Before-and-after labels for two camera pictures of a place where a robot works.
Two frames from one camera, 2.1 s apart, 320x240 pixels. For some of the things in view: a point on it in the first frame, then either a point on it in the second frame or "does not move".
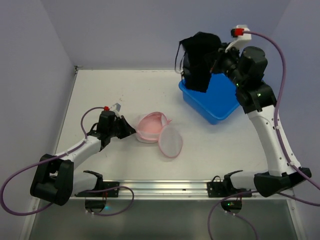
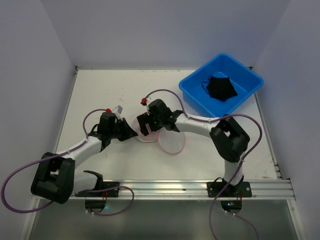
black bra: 200,49 -> 220,88
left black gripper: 119,127 does not move
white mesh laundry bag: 151,128 does not move
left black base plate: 106,193 does not move
